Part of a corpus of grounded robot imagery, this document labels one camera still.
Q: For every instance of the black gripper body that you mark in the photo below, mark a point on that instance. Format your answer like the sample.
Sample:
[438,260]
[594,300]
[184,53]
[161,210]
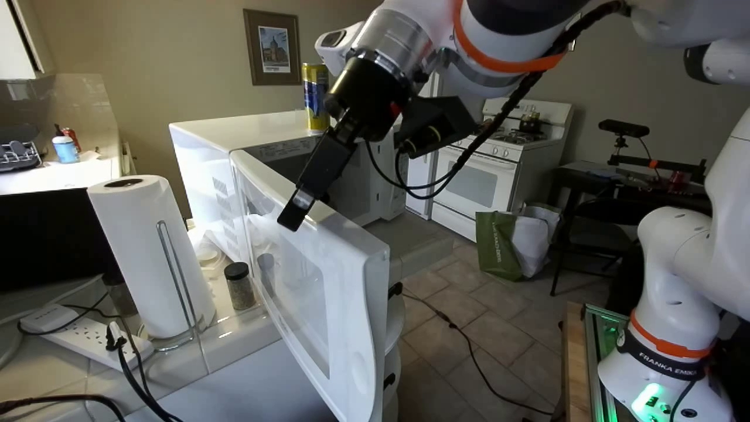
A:
[367,94]

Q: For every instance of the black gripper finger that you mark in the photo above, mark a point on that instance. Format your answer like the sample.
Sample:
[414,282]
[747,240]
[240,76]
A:
[332,168]
[310,177]

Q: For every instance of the white microwave door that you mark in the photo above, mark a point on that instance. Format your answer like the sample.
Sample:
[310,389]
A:
[319,288]

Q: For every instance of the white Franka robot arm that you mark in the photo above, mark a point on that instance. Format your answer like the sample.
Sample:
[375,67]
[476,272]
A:
[687,259]

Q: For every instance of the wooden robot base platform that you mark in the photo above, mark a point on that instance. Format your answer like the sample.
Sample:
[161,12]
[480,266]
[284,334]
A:
[581,360]

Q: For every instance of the white microwave body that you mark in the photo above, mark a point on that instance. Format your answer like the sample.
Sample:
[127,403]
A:
[204,164]

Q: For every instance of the yellow blue spray can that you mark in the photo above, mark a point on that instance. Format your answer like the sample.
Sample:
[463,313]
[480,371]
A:
[314,96]

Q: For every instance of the small dark lidded jar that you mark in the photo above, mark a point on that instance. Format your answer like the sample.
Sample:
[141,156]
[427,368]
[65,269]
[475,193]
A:
[240,286]

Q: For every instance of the white kitchen stove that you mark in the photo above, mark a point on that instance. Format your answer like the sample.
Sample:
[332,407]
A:
[484,168]

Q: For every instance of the green shopping bag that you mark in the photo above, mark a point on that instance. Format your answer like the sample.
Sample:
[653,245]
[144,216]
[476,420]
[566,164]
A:
[492,247]

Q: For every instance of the white paper towel roll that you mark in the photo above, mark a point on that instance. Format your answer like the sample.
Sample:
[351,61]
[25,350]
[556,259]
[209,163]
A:
[149,259]

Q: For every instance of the white plastic bag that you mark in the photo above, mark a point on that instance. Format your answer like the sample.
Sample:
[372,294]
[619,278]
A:
[537,236]

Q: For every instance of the black monitor screen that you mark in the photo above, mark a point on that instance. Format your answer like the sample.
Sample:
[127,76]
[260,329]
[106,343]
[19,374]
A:
[48,236]

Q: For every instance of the white power strip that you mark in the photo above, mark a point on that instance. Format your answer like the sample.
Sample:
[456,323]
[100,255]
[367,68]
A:
[79,336]

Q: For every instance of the dark dish rack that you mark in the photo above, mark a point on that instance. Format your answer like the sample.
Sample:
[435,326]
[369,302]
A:
[15,156]

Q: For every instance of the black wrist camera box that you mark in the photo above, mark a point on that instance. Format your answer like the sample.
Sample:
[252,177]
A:
[435,125]

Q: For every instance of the framed wall picture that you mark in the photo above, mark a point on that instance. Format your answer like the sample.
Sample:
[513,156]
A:
[272,48]

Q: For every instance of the black camera on stand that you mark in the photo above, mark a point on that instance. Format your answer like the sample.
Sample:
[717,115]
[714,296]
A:
[624,130]

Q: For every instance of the white upper wall cabinet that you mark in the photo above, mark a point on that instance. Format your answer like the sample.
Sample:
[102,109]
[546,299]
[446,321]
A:
[17,36]

